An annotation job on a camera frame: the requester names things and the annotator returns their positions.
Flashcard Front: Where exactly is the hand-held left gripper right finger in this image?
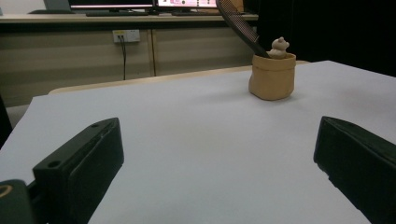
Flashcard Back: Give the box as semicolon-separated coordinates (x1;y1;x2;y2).
313;116;396;224

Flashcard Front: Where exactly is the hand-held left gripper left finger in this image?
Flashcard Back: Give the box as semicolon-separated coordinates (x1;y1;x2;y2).
32;117;125;224

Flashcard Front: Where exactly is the tan holder cup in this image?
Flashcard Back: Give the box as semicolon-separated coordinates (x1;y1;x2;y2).
247;52;297;102

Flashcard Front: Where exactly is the black curtain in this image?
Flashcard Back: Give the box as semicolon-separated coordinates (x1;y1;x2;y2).
0;92;13;150
256;0;396;77

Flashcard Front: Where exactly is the wooden table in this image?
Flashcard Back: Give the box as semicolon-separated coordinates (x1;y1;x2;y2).
48;60;310;96

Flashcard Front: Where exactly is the beige desk with cabinet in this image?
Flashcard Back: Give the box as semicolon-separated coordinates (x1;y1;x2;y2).
0;13;260;108

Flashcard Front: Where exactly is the white table cover sheet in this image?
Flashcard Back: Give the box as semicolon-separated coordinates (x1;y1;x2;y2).
0;60;396;224

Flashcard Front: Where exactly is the small beige duck figure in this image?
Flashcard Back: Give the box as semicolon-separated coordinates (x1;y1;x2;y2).
266;36;290;60

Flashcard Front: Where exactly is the black keyboard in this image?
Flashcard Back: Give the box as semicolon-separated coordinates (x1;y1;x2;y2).
85;11;150;18

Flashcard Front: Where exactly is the grey device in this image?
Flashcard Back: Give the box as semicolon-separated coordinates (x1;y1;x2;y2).
27;0;75;15

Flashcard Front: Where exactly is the computer monitor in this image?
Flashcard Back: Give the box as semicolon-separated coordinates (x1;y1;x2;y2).
155;0;219;8
68;0;155;10

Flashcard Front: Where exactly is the black power cable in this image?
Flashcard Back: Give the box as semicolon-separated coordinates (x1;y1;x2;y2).
119;35;128;81

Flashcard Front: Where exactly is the white wall socket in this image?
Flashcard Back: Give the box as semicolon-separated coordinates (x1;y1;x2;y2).
112;29;141;44

